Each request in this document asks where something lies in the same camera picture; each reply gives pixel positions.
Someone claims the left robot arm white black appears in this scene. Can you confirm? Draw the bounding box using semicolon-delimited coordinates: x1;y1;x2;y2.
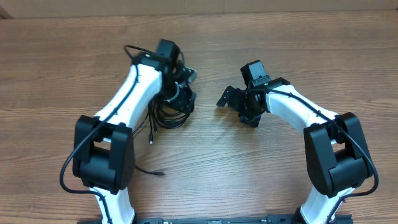
60;53;197;223

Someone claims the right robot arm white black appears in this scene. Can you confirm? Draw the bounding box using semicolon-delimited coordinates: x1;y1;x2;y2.
217;78;379;223

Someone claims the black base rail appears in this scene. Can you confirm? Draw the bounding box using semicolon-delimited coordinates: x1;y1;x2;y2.
77;213;354;224

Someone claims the thin black usb cable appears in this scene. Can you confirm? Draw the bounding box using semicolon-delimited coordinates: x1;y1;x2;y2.
147;99;195;144

